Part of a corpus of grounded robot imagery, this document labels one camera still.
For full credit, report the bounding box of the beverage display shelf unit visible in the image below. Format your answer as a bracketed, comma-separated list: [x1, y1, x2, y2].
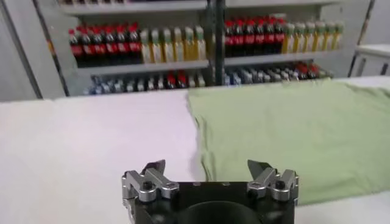
[57, 0, 345, 97]

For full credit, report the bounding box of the light green shirt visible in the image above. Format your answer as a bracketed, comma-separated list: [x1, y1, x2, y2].
[186, 78, 390, 206]

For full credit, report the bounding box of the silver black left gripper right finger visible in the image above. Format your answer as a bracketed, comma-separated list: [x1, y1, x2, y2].
[246, 159, 300, 203]

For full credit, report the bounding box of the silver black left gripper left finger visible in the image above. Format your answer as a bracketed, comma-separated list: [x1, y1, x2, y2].
[121, 159, 180, 211]

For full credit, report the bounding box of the red cap cola bottle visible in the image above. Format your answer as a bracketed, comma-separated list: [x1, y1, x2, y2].
[234, 19, 246, 57]
[274, 18, 286, 55]
[115, 26, 130, 65]
[254, 19, 266, 56]
[79, 27, 95, 66]
[294, 63, 307, 80]
[68, 29, 83, 67]
[264, 18, 276, 55]
[244, 19, 256, 57]
[103, 26, 118, 65]
[176, 70, 188, 89]
[224, 20, 235, 58]
[306, 63, 319, 79]
[166, 71, 177, 90]
[91, 27, 107, 66]
[127, 24, 143, 64]

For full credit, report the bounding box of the white side table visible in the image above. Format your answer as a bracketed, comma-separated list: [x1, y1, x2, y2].
[348, 43, 390, 77]

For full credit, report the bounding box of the black framed glass cooler door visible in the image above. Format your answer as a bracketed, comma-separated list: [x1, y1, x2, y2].
[347, 0, 377, 77]
[0, 0, 71, 100]

